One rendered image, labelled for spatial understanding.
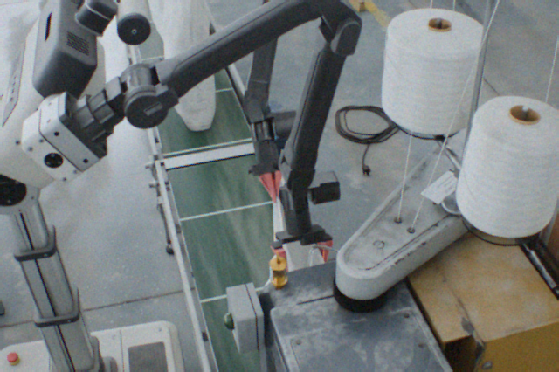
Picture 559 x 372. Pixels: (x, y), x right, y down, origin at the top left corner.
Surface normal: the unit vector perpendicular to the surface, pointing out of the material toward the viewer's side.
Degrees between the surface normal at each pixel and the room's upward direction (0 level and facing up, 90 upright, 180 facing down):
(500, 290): 0
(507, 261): 0
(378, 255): 0
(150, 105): 96
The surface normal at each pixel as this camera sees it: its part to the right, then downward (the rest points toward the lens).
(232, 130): -0.03, -0.77
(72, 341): 0.21, 0.62
